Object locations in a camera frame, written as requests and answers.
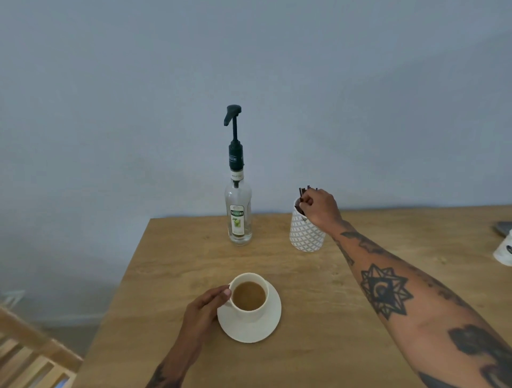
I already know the white patterned holder cup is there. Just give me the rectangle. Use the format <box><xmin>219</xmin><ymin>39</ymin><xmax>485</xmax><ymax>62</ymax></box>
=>
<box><xmin>289</xmin><ymin>196</ymin><xmax>327</xmax><ymax>253</ymax></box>

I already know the white coffee cup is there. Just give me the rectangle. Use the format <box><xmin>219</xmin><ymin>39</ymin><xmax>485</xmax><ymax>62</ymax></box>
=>
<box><xmin>227</xmin><ymin>273</ymin><xmax>270</xmax><ymax>324</ymax></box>

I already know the dark green pump dispenser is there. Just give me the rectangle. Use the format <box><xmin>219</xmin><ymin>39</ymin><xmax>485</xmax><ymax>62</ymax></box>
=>
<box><xmin>223</xmin><ymin>104</ymin><xmax>245</xmax><ymax>188</ymax></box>

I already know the person's left hand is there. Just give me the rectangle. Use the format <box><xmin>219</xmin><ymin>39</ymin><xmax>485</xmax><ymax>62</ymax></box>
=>
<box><xmin>182</xmin><ymin>286</ymin><xmax>233</xmax><ymax>351</ymax></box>

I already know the white round container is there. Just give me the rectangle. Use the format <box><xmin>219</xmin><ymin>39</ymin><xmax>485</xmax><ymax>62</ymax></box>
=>
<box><xmin>492</xmin><ymin>229</ymin><xmax>512</xmax><ymax>267</ymax></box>

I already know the person's right hand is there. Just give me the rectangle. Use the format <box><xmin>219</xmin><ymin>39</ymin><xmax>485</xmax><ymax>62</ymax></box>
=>
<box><xmin>298</xmin><ymin>189</ymin><xmax>345</xmax><ymax>235</ymax></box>

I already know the person's left forearm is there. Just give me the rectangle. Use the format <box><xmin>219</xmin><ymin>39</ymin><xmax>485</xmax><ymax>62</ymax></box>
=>
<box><xmin>145</xmin><ymin>342</ymin><xmax>201</xmax><ymax>388</ymax></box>

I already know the person's right forearm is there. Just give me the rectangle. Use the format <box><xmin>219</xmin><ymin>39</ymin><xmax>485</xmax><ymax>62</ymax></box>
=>
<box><xmin>326</xmin><ymin>218</ymin><xmax>512</xmax><ymax>388</ymax></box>

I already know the clear glass syrup bottle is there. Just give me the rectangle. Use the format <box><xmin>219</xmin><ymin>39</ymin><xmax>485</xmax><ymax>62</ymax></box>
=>
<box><xmin>224</xmin><ymin>170</ymin><xmax>253</xmax><ymax>246</ymax></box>

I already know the light wooden slatted chair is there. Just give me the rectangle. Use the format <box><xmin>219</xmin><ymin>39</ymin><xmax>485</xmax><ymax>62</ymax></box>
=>
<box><xmin>0</xmin><ymin>305</ymin><xmax>83</xmax><ymax>388</ymax></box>

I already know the white saucer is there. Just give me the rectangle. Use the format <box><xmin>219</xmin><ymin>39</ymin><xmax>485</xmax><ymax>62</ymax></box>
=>
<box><xmin>216</xmin><ymin>280</ymin><xmax>282</xmax><ymax>344</ymax></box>

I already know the bunch of dark stir sticks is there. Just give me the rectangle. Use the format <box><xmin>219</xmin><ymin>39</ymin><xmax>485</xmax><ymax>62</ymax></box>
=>
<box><xmin>295</xmin><ymin>185</ymin><xmax>319</xmax><ymax>213</ymax></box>

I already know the brown milky coffee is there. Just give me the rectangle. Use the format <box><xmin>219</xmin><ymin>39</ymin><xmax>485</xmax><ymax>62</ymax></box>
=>
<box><xmin>232</xmin><ymin>281</ymin><xmax>267</xmax><ymax>312</ymax></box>

